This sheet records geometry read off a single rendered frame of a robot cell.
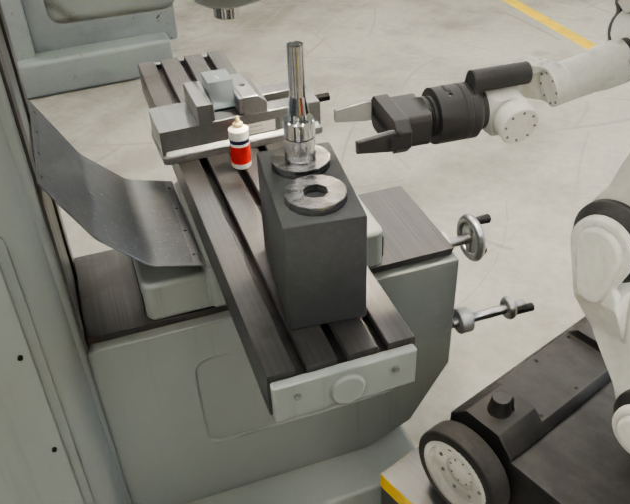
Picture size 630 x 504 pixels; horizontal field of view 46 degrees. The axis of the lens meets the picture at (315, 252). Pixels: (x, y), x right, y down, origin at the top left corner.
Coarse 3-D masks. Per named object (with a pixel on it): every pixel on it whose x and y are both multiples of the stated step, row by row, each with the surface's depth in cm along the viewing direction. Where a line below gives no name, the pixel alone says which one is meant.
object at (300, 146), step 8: (312, 128) 109; (288, 136) 109; (296, 136) 108; (304, 136) 108; (312, 136) 110; (288, 144) 110; (296, 144) 109; (304, 144) 109; (312, 144) 110; (288, 152) 111; (296, 152) 110; (304, 152) 110; (312, 152) 111; (288, 160) 112; (296, 160) 111; (304, 160) 111; (312, 160) 112
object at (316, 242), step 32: (320, 160) 112; (288, 192) 105; (320, 192) 107; (352, 192) 107; (288, 224) 101; (320, 224) 101; (352, 224) 103; (288, 256) 103; (320, 256) 105; (352, 256) 106; (288, 288) 107; (320, 288) 108; (352, 288) 109; (288, 320) 111; (320, 320) 112
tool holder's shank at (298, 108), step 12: (288, 48) 102; (300, 48) 102; (288, 60) 103; (300, 60) 103; (288, 72) 104; (300, 72) 104; (288, 84) 106; (300, 84) 105; (300, 96) 106; (288, 108) 108; (300, 108) 107; (300, 120) 108
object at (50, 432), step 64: (0, 64) 107; (0, 128) 110; (0, 192) 113; (0, 256) 118; (64, 256) 145; (0, 320) 124; (64, 320) 132; (0, 384) 131; (64, 384) 137; (0, 448) 139; (64, 448) 144
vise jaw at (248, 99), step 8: (240, 80) 158; (248, 80) 159; (240, 88) 155; (248, 88) 154; (256, 88) 157; (240, 96) 152; (248, 96) 151; (256, 96) 152; (240, 104) 152; (248, 104) 152; (256, 104) 153; (264, 104) 154; (240, 112) 153; (248, 112) 153; (256, 112) 154
